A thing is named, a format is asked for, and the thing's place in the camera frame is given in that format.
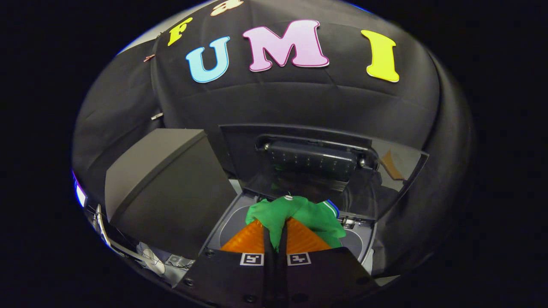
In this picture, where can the black backdrop cloth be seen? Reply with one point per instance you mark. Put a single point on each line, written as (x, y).
(299, 102)

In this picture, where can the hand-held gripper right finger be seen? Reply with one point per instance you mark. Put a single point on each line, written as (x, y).
(282, 265)

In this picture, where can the grey cabinet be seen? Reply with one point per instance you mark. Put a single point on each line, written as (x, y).
(167, 188)

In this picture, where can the green polo shirt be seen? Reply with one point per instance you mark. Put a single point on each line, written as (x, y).
(299, 214)

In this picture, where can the pink clip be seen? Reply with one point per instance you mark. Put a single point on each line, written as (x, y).
(149, 57)

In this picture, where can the white bundled object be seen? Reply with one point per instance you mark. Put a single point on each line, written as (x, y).
(152, 259)

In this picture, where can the grey washing machine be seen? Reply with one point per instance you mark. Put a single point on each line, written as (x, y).
(233, 222)

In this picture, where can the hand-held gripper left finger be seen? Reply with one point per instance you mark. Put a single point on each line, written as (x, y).
(269, 265)

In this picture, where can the silver clip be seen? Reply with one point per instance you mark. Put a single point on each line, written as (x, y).
(156, 116)

